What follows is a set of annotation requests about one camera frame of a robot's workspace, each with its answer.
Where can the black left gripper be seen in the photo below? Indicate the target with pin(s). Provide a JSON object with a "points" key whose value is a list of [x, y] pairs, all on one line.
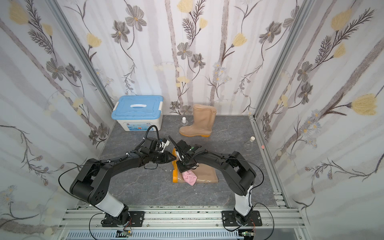
{"points": [[162, 155]]}

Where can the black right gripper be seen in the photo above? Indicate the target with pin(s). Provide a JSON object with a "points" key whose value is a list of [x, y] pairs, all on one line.
{"points": [[182, 154]]}

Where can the pink cloth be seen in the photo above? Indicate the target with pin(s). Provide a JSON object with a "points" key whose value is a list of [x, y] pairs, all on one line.
{"points": [[189, 177]]}

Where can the tan rubber boot orange sole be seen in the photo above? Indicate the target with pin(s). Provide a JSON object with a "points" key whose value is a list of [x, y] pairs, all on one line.
{"points": [[204, 118]]}

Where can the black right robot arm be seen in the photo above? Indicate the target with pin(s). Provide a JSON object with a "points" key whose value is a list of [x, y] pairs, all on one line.
{"points": [[239, 175]]}

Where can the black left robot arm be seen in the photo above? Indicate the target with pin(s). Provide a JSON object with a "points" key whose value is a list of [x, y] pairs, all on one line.
{"points": [[92, 183]]}

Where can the blue lid storage box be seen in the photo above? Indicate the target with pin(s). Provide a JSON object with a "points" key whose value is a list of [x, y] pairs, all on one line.
{"points": [[138, 113]]}

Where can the glass flask with white stopper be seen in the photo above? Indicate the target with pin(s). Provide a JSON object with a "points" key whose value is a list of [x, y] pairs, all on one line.
{"points": [[249, 145]]}

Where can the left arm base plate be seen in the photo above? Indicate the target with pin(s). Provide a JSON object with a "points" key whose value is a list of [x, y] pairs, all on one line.
{"points": [[132, 218]]}

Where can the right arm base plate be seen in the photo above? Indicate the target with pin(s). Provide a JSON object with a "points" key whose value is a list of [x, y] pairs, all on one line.
{"points": [[235, 219]]}

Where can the white perforated cable tray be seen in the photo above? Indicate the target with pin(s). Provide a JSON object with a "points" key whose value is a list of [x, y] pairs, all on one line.
{"points": [[154, 235]]}

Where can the aluminium front rail frame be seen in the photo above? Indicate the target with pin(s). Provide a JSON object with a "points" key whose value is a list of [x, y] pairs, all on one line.
{"points": [[278, 223]]}

